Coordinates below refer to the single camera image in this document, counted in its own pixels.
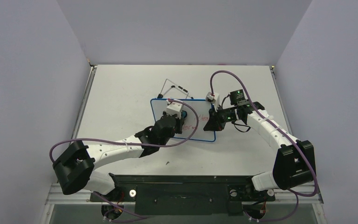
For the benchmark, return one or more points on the blue framed whiteboard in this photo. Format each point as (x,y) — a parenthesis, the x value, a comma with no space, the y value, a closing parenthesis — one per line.
(158,105)

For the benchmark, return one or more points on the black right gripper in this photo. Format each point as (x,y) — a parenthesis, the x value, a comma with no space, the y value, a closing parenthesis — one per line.
(216,115)

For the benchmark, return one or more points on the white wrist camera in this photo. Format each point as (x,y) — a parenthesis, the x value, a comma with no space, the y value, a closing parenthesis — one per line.
(174,107)
(213,99)

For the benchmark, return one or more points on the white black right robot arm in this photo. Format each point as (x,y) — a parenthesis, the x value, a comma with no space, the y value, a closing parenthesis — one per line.
(294,163)

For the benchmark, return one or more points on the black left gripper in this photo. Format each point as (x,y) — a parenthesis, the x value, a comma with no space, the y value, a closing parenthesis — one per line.
(179,122)

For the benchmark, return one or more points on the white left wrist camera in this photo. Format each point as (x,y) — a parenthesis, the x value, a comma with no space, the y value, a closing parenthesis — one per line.
(174,107)

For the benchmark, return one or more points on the aluminium table edge rail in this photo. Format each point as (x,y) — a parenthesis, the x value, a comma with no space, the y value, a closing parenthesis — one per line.
(84,100)

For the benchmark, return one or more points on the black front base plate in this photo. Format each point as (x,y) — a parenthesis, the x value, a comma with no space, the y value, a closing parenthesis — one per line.
(158,195)

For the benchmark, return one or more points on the wire whiteboard stand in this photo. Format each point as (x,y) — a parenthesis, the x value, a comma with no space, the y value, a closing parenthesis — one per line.
(170,86)

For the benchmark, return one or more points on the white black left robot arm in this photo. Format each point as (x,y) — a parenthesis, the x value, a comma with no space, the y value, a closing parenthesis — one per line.
(76,167)

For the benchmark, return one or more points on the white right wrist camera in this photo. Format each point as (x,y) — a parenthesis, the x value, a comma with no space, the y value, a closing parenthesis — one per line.
(213,99)

